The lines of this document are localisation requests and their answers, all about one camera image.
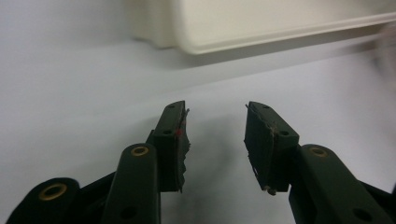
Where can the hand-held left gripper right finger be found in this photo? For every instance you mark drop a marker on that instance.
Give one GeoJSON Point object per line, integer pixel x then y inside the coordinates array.
{"type": "Point", "coordinates": [323, 186]}

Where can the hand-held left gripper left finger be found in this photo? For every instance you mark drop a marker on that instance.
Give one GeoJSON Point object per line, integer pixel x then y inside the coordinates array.
{"type": "Point", "coordinates": [140, 186]}

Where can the white plastic bin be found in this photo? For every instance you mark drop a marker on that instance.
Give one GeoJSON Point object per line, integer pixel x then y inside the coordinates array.
{"type": "Point", "coordinates": [249, 21]}

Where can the pale blue table sheet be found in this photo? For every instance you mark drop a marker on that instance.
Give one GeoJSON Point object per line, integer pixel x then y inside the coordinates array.
{"type": "Point", "coordinates": [62, 109]}

